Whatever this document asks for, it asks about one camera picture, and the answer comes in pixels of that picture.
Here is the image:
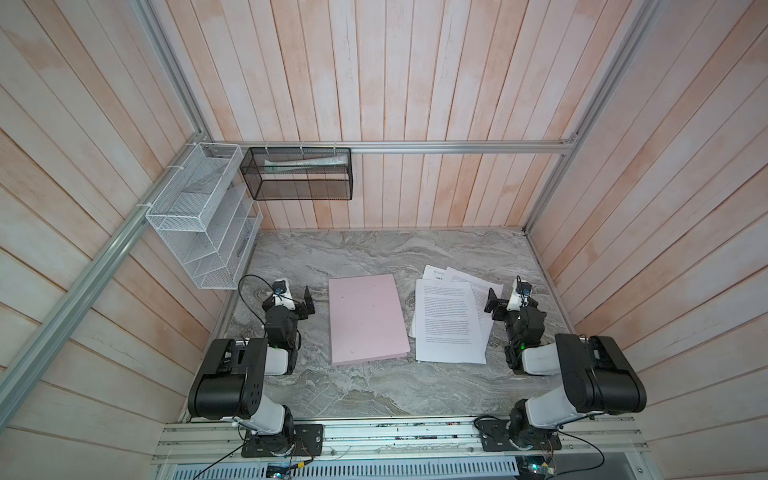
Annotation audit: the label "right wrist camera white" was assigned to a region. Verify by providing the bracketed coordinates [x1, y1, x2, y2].
[506, 276, 532, 311]

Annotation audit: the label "left rear aluminium post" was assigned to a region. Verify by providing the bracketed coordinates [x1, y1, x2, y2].
[132, 0, 210, 141]

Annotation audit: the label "pink folder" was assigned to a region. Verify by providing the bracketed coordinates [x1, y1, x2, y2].
[328, 274, 410, 366]

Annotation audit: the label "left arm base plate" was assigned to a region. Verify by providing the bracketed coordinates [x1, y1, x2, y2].
[241, 423, 324, 458]

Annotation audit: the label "printed paper sheet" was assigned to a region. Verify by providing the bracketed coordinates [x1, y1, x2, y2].
[414, 279, 486, 365]
[409, 266, 505, 349]
[422, 265, 447, 281]

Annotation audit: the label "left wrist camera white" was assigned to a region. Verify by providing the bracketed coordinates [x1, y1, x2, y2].
[271, 278, 296, 310]

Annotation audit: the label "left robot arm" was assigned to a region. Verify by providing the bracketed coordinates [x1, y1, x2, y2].
[187, 280, 315, 443]

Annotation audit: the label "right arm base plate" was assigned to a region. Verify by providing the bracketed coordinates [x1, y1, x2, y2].
[472, 416, 562, 452]

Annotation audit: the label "right aluminium frame post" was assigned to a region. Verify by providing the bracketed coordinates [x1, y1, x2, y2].
[521, 1, 665, 237]

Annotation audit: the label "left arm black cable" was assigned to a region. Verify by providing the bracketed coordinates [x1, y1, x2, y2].
[237, 274, 283, 328]

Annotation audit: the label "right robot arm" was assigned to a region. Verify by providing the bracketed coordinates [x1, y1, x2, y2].
[484, 282, 647, 444]

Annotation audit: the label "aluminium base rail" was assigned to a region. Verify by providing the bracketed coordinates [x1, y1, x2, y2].
[151, 415, 650, 465]

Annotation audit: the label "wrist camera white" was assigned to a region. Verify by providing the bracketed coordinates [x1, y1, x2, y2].
[506, 276, 532, 311]
[271, 278, 296, 310]

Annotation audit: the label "horizontal aluminium frame bar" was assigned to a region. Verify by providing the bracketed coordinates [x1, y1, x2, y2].
[212, 140, 575, 154]

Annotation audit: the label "papers in black basket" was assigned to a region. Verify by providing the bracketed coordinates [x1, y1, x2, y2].
[262, 155, 349, 174]

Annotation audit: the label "white wire mesh rack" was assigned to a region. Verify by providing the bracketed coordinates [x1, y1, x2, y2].
[146, 143, 263, 290]

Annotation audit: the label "left aluminium frame bar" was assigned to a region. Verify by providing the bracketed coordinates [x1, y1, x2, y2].
[1, 131, 209, 429]

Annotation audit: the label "black mesh basket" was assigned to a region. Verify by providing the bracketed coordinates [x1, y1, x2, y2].
[240, 148, 354, 202]

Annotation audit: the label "right base black cable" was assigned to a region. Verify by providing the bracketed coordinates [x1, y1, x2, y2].
[539, 428, 607, 478]

